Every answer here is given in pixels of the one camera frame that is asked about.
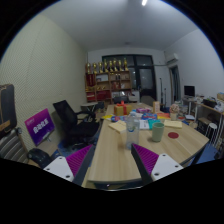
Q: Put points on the orange book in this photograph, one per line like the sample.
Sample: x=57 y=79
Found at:
x=164 y=116

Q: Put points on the ceiling light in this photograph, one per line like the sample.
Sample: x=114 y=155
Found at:
x=144 y=2

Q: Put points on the teal book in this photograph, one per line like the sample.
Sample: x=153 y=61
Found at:
x=151 y=122

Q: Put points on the small round table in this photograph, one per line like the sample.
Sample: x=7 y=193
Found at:
x=89 y=105

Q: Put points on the purple sign board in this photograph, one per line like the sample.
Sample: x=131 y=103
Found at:
x=39 y=126

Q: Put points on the cluttered side desk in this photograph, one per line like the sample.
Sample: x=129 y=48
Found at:
x=206 y=108

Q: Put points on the wooden shelf unit with trophies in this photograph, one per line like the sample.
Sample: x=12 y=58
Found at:
x=108 y=85

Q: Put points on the clear plastic water bottle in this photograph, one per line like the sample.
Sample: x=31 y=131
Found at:
x=132 y=133

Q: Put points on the pale green cup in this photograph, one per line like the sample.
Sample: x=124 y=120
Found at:
x=157 y=132

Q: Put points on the cream book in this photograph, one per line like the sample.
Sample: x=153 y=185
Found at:
x=117 y=126

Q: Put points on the flat round red coaster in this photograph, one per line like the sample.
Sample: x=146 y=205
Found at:
x=173 y=135

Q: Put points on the white book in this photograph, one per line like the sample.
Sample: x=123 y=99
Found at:
x=144 y=124

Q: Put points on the black computer monitor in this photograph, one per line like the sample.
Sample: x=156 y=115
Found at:
x=189 y=91

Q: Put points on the black office chair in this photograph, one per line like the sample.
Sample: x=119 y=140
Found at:
x=75 y=128

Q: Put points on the white round stool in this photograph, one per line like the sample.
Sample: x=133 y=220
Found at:
x=211 y=126

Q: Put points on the blue book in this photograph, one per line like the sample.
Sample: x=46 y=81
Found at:
x=149 y=116

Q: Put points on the pink flowers in white pot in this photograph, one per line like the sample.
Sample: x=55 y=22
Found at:
x=174 y=109

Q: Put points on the grey striped chair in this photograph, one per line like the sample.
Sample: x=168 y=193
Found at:
x=11 y=148

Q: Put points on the yellow gift box red ribbon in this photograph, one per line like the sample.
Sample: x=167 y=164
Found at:
x=121 y=109

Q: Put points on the black-framed glass door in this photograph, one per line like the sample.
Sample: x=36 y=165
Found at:
x=145 y=76

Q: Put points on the black backpack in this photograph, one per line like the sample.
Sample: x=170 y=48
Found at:
x=40 y=157

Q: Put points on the orange upright box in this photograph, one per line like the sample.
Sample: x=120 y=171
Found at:
x=156 y=106

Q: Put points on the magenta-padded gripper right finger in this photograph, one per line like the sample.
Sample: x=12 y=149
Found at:
x=163 y=165

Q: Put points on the black bag with tan trim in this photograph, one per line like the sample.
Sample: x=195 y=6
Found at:
x=6 y=106

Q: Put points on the white air conditioner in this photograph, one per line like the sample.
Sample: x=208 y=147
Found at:
x=172 y=58

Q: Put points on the yellow book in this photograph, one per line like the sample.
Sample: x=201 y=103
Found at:
x=172 y=124

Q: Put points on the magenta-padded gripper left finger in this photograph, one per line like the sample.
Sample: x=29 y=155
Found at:
x=59 y=166

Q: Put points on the pink box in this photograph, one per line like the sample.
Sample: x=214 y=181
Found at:
x=143 y=110

